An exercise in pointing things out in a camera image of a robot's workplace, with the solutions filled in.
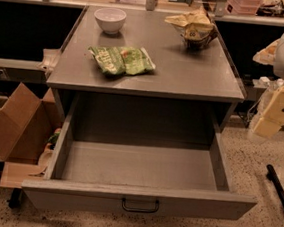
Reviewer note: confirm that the white ceramic bowl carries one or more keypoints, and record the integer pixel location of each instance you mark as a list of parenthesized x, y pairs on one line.
[(110, 20)]

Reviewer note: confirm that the black drawer handle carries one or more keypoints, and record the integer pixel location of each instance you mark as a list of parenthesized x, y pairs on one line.
[(135, 206)]

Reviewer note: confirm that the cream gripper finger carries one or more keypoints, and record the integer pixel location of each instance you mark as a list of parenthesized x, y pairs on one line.
[(266, 56), (270, 116)]

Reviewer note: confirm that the grey cabinet with top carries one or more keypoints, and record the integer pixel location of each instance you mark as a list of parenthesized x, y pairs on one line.
[(143, 86)]

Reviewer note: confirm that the open grey top drawer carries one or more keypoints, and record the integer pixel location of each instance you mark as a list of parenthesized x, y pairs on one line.
[(95, 176)]

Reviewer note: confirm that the green jalapeno chip bag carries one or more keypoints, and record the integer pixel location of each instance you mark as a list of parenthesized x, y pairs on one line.
[(115, 61)]

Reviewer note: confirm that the white power adapter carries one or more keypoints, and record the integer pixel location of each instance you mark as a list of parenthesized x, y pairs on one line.
[(264, 81)]

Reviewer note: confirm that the black rod on floor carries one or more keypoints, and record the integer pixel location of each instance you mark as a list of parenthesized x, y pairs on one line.
[(272, 176)]

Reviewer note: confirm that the brown cardboard box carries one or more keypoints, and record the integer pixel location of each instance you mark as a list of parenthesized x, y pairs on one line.
[(26, 123)]

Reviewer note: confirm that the items inside cardboard box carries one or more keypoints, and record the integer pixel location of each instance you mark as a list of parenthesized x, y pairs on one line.
[(44, 158)]

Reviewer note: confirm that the pink storage box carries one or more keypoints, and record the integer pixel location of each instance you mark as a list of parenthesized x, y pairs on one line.
[(243, 7)]

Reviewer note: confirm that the yellow crumpled chip bag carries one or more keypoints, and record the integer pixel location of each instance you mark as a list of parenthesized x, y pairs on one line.
[(196, 28)]

